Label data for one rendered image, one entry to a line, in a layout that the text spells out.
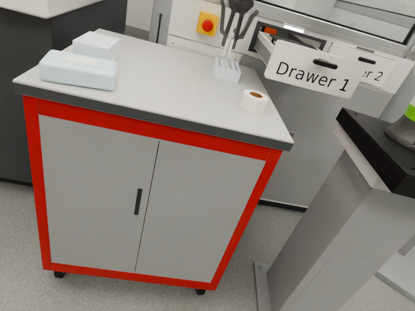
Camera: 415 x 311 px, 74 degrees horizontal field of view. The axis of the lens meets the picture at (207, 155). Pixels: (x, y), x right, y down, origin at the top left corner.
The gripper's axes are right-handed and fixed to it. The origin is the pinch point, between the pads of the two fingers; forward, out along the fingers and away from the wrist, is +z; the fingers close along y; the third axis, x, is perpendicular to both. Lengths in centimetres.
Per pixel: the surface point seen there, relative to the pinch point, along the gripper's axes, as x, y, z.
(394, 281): -20, 109, 81
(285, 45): -17.6, 13.7, -8.1
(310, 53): -17.4, 21.4, -7.9
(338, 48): 15.1, 44.5, -7.9
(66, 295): -47, -36, 84
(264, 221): 7, 47, 84
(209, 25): 8.2, -7.7, -3.9
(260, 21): 16.0, 11.4, -9.2
